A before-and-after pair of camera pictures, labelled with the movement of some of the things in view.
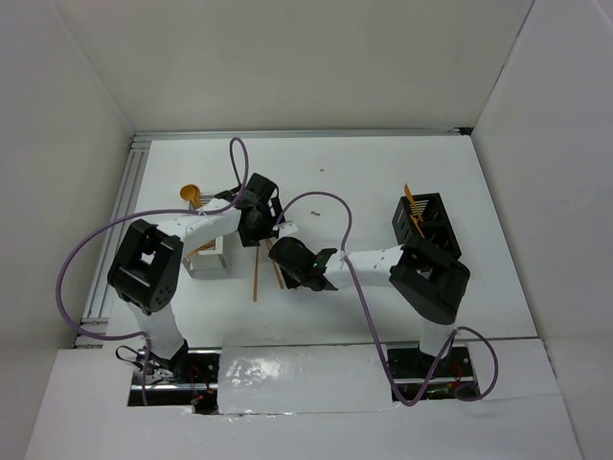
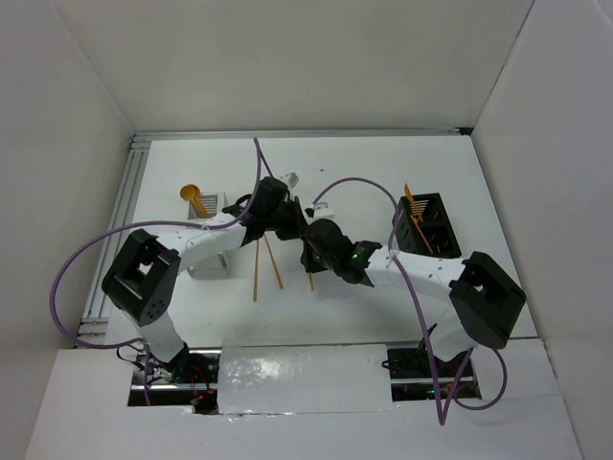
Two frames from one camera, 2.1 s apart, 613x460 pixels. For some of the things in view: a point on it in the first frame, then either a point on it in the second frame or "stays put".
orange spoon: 190,192 stays put
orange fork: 417,214 stays put
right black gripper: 290,281 → 310,264
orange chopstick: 256,276 stays put
